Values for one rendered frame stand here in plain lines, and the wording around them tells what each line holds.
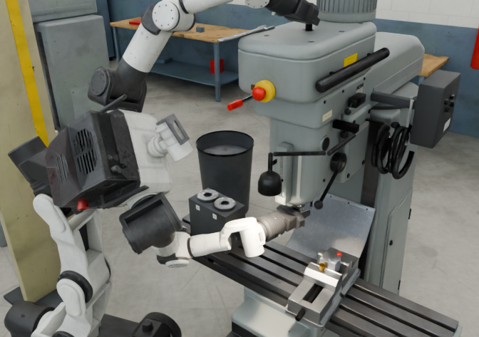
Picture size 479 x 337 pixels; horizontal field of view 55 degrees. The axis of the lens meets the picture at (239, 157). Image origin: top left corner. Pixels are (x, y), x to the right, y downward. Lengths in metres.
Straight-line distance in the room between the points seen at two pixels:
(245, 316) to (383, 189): 0.75
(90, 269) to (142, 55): 0.79
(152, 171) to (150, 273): 2.09
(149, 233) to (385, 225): 1.12
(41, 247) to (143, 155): 1.92
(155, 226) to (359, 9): 0.92
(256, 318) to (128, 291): 1.59
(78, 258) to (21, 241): 1.39
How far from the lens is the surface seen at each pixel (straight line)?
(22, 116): 2.82
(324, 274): 1.69
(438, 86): 1.54
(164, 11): 1.32
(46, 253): 3.22
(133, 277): 3.37
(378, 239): 2.09
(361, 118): 1.65
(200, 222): 1.96
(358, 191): 1.98
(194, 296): 3.16
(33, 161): 1.57
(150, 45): 1.37
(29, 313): 2.17
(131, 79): 1.41
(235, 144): 3.92
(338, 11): 1.56
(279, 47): 1.24
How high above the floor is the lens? 2.16
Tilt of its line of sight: 27 degrees down
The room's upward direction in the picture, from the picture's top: 1 degrees counter-clockwise
